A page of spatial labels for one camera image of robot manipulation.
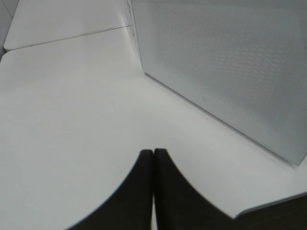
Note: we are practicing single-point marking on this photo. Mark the white microwave oven body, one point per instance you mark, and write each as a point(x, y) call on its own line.
point(216, 60)

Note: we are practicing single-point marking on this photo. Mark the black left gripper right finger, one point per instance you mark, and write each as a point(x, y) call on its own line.
point(178, 206)

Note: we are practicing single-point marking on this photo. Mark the white microwave door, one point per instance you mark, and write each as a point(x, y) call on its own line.
point(223, 64)

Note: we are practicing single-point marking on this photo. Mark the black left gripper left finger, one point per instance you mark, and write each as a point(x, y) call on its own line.
point(130, 206)

